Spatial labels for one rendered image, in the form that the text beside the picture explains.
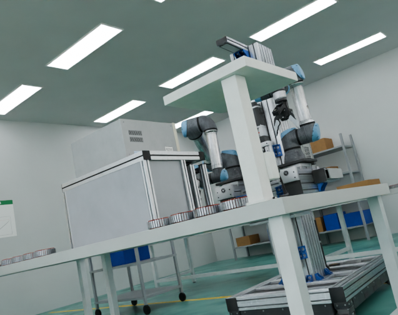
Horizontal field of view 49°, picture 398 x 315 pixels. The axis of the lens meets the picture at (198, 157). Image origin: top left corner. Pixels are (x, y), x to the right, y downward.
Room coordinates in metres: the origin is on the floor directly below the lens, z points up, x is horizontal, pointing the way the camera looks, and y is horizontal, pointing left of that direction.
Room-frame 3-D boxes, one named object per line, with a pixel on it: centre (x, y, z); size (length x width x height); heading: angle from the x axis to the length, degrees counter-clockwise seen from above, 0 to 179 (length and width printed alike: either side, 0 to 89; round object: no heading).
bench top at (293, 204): (2.37, 0.32, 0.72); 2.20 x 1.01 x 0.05; 51
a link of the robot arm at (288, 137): (2.94, -0.65, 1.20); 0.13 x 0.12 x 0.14; 63
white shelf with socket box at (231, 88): (1.54, -0.17, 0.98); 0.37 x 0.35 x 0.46; 51
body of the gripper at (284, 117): (2.44, -0.54, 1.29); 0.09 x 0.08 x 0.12; 145
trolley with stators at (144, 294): (5.23, 1.01, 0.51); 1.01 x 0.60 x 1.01; 51
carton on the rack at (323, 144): (8.53, -2.42, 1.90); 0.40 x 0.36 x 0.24; 142
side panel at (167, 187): (2.04, 0.17, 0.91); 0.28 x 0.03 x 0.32; 141
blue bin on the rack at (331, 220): (8.57, -2.35, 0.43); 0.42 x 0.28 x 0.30; 139
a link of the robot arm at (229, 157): (3.23, -0.23, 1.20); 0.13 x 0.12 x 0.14; 72
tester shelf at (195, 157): (2.31, 0.37, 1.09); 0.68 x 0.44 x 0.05; 51
